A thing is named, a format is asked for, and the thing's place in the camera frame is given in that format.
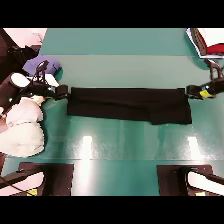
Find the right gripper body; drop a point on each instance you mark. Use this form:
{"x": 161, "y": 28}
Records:
{"x": 194, "y": 92}

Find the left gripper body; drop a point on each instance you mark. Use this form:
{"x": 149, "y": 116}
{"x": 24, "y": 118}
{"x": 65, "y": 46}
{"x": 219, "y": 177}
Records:
{"x": 62, "y": 92}

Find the black garment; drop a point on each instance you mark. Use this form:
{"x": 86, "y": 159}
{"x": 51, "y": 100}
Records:
{"x": 130, "y": 105}

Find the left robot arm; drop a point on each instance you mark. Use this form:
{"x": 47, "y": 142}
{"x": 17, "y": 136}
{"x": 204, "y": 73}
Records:
{"x": 23, "y": 87}

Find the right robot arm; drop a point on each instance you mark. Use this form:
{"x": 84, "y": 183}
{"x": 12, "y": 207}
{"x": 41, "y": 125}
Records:
{"x": 213, "y": 89}

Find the purple garment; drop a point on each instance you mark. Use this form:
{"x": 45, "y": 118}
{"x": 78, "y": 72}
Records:
{"x": 40, "y": 65}

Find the pale pink garment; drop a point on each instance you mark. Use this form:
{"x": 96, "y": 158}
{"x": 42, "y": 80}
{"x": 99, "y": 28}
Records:
{"x": 25, "y": 111}

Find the red garment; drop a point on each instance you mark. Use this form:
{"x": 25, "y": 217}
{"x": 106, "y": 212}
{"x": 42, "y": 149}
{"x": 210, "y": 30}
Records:
{"x": 216, "y": 49}

